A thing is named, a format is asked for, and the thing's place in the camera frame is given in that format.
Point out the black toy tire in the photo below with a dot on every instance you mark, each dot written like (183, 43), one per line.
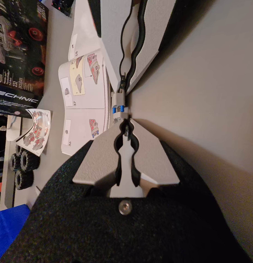
(30, 161)
(23, 179)
(14, 162)
(18, 149)

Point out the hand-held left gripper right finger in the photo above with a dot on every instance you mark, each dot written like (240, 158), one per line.
(157, 164)

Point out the dark toy piece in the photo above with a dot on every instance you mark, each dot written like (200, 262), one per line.
(62, 7)

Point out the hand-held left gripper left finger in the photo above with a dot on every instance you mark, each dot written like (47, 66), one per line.
(95, 164)

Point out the grey toy wedge panel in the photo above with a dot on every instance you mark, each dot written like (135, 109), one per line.
(38, 192)

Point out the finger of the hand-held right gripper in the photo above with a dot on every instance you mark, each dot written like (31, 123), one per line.
(155, 30)
(112, 30)

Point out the blue box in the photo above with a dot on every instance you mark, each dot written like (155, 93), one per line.
(7, 230)

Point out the black toy set box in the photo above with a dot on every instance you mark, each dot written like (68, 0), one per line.
(19, 61)

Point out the grey toy brick part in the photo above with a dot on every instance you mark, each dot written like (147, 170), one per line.
(118, 98)

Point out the grey toy brick with blue pins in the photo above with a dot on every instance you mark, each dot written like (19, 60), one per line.
(121, 116)

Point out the toy instruction booklet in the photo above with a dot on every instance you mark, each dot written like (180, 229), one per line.
(83, 115)

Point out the curled sticker sheet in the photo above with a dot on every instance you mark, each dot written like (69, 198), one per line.
(36, 131)

